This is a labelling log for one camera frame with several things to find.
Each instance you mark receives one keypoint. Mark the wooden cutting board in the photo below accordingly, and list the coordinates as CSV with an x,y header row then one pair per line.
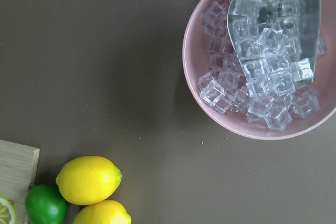
x,y
18,173

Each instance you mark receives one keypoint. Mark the yellow lemon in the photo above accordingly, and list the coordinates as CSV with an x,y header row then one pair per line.
x,y
88,180
106,211

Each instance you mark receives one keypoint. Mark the green lime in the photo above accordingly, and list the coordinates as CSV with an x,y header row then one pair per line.
x,y
45,204

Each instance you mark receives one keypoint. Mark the halved lemon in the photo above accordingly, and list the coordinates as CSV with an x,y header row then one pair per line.
x,y
8,213

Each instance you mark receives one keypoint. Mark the metal ice scoop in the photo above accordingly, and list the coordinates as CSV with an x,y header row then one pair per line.
x,y
276,41

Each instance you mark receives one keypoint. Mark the pink bowl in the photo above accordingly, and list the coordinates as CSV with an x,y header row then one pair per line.
x,y
196,65

